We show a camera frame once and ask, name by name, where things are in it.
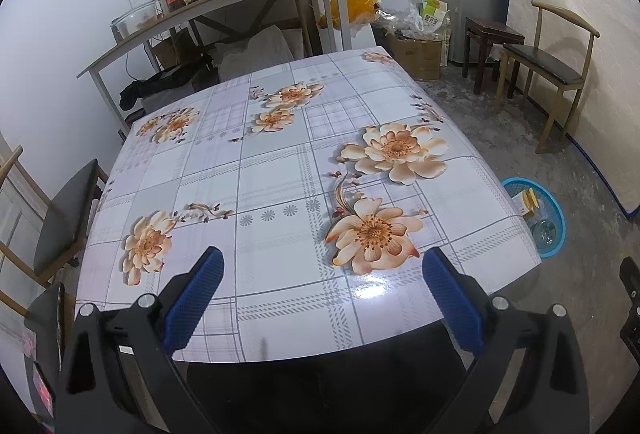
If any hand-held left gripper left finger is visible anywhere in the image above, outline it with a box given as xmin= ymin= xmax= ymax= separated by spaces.
xmin=57 ymin=246 xmax=226 ymax=434

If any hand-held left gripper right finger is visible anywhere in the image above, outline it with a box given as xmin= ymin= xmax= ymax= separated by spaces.
xmin=421 ymin=246 xmax=591 ymax=434

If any blue plastic wastebasket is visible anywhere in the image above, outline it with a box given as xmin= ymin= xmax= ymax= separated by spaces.
xmin=500 ymin=177 xmax=566 ymax=259

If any yellow and white carton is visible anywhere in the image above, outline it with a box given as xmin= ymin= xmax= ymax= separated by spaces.
xmin=517 ymin=188 xmax=544 ymax=219

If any floral tablecloth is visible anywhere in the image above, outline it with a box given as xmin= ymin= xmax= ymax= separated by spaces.
xmin=75 ymin=46 xmax=543 ymax=362

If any wooden chair with black seat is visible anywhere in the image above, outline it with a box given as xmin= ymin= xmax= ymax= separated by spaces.
xmin=495 ymin=1 xmax=601 ymax=155
xmin=0 ymin=146 xmax=108 ymax=315

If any black cloth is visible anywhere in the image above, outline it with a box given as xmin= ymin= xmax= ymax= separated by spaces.
xmin=119 ymin=64 xmax=213 ymax=112

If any white mattress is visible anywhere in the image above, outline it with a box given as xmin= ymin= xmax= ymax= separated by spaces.
xmin=505 ymin=0 xmax=640 ymax=219

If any cardboard box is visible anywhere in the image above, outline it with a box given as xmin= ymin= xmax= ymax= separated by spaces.
xmin=385 ymin=31 xmax=443 ymax=82

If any white pillow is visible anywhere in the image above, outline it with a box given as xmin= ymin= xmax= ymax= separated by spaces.
xmin=215 ymin=24 xmax=293 ymax=82

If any dark wooden stool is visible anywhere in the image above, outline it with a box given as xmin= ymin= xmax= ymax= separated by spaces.
xmin=462 ymin=16 xmax=526 ymax=94

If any white and green bag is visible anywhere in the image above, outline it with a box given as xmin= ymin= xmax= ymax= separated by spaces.
xmin=407 ymin=0 xmax=451 ymax=39

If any clear glass bowl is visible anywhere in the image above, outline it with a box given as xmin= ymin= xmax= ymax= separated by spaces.
xmin=111 ymin=0 xmax=161 ymax=39

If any orange plastic bag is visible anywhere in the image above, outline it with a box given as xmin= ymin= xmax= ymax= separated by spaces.
xmin=325 ymin=0 xmax=382 ymax=29

